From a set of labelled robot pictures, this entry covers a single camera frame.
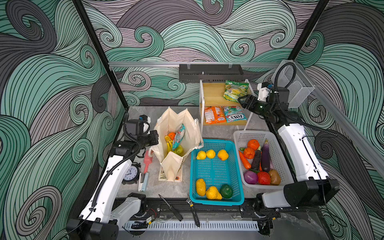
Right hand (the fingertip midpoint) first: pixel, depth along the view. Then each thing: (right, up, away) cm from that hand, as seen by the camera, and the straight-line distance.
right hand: (243, 100), depth 73 cm
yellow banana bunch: (-40, -25, +21) cm, 52 cm away
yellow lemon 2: (-14, -31, +16) cm, 37 cm away
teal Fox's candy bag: (+1, -6, +19) cm, 20 cm away
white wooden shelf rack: (-16, +4, +5) cm, 17 cm away
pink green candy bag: (-34, -20, +13) cm, 41 cm away
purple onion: (+6, -41, +5) cm, 41 cm away
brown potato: (+19, -41, +5) cm, 46 cm away
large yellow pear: (-15, -47, +1) cm, 50 cm away
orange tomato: (+13, -25, +17) cm, 33 cm away
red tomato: (+12, -41, +4) cm, 43 cm away
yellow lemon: (-20, -32, +16) cm, 41 cm away
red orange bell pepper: (+8, -30, +14) cm, 34 cm away
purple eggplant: (+18, -32, +13) cm, 39 cm away
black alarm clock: (-60, -41, +10) cm, 73 cm away
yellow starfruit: (-21, -45, +3) cm, 50 cm away
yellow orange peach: (-7, -31, +15) cm, 35 cm away
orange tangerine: (-39, -20, +23) cm, 49 cm away
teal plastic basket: (-12, -42, +13) cm, 46 cm away
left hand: (-43, -17, +2) cm, 46 cm away
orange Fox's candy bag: (-11, -7, +19) cm, 23 cm away
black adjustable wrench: (-25, -56, -1) cm, 61 cm away
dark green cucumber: (+12, -34, +13) cm, 38 cm away
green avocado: (-8, -46, +1) cm, 47 cm away
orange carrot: (+7, -36, +14) cm, 39 cm away
